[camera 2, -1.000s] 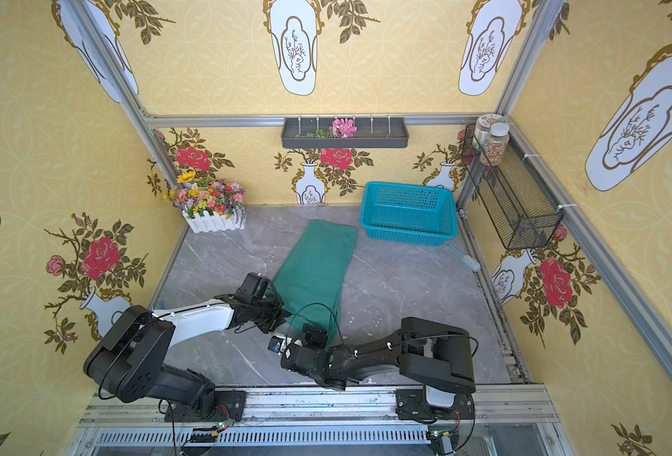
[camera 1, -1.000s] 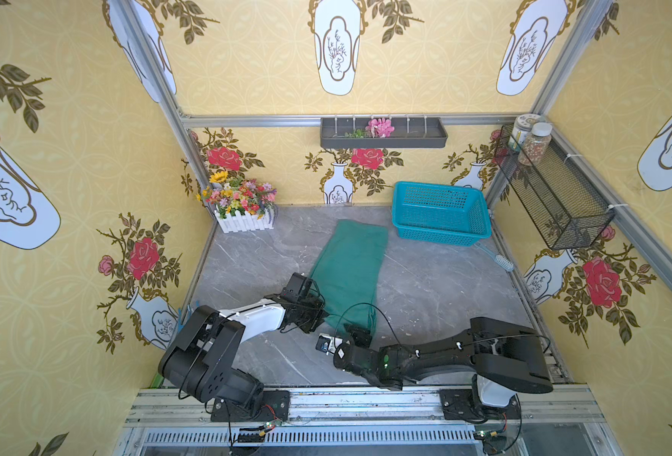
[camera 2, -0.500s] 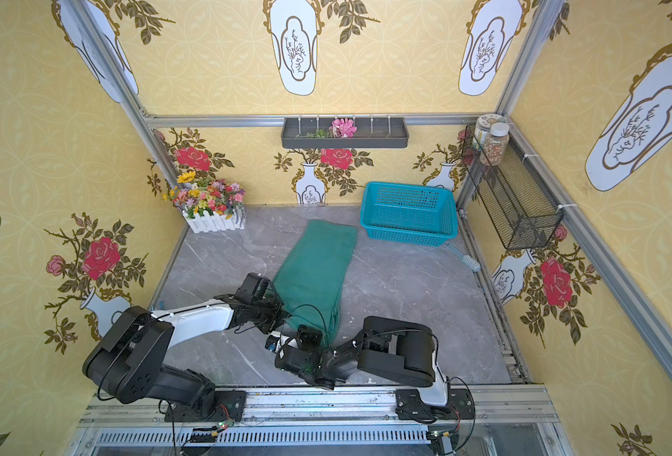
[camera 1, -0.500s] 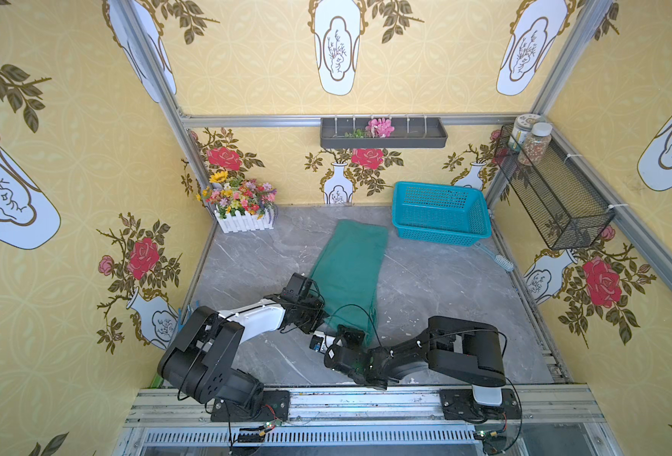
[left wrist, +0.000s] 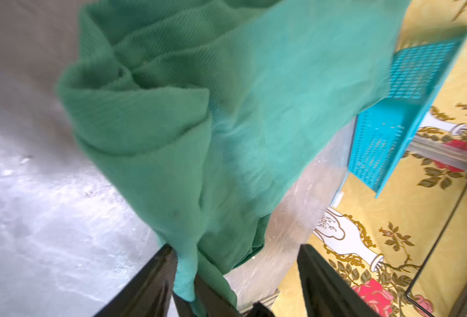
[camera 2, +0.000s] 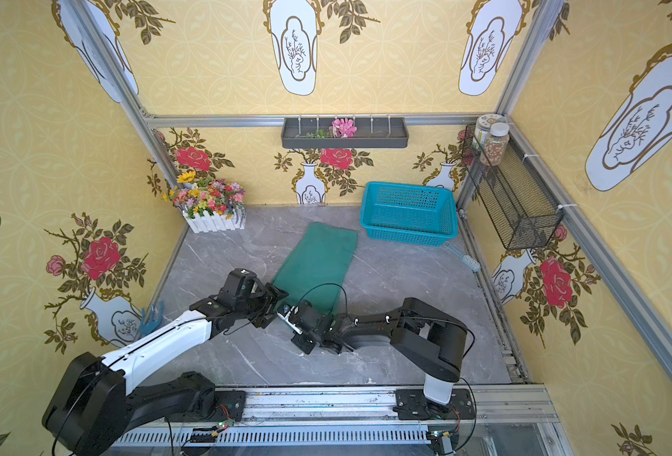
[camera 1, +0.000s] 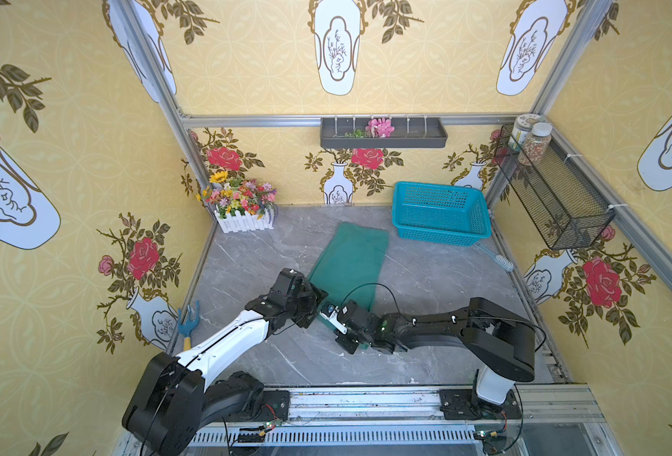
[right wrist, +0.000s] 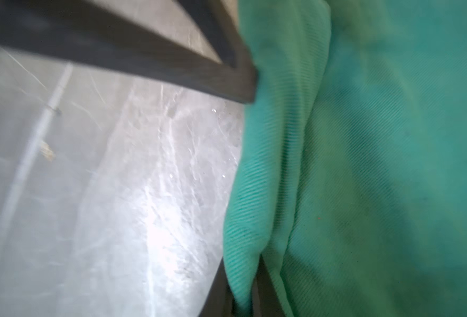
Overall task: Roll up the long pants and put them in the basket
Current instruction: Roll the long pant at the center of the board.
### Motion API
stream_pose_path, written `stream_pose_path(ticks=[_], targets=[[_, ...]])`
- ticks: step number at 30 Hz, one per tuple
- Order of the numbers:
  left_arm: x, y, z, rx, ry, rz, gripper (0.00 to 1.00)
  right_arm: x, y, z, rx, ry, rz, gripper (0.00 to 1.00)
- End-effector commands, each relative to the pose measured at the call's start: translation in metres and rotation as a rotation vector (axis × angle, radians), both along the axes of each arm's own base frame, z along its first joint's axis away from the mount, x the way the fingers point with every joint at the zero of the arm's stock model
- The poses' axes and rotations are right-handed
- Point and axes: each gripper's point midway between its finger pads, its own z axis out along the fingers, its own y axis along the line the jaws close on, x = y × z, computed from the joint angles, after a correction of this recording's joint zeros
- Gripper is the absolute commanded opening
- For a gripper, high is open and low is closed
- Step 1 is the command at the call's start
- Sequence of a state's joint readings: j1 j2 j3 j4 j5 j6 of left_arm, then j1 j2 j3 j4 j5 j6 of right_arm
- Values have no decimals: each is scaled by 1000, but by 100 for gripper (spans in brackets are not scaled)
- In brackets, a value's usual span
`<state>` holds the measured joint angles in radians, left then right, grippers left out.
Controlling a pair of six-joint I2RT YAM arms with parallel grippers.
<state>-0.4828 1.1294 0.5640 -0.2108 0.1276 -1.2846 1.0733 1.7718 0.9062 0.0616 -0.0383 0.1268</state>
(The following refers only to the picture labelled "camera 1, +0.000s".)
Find green long pants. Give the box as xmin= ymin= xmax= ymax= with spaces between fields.
xmin=309 ymin=222 xmax=389 ymax=311

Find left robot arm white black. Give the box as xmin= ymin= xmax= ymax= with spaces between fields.
xmin=121 ymin=282 xmax=328 ymax=455

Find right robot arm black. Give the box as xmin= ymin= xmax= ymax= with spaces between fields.
xmin=321 ymin=298 xmax=547 ymax=421

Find flower box white fence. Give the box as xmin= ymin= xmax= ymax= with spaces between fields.
xmin=197 ymin=171 xmax=277 ymax=234

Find teal plastic basket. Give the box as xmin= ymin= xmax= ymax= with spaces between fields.
xmin=392 ymin=182 xmax=492 ymax=247

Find pink artificial flower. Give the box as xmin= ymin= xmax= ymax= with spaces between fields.
xmin=366 ymin=118 xmax=395 ymax=138

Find jar with colourful beads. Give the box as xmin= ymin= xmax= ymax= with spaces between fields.
xmin=518 ymin=122 xmax=553 ymax=165

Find jar with yellow label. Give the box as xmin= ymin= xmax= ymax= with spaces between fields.
xmin=508 ymin=113 xmax=544 ymax=150

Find toy rake yellow handle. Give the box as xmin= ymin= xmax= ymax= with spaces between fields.
xmin=178 ymin=301 xmax=200 ymax=351

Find small brush clear handle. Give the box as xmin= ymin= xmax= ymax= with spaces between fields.
xmin=474 ymin=242 xmax=515 ymax=273

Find dark grey wall shelf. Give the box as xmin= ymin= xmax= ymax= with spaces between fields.
xmin=320 ymin=115 xmax=448 ymax=149

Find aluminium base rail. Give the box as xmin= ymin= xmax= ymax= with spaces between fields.
xmin=113 ymin=386 xmax=622 ymax=456

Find black wire mesh basket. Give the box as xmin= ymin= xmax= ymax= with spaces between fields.
xmin=495 ymin=125 xmax=615 ymax=250

